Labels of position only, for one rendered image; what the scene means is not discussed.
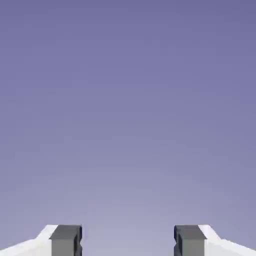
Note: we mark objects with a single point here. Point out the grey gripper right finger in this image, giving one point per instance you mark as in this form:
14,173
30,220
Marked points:
192,242

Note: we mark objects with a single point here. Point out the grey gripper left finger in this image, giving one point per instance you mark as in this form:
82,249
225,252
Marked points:
63,242

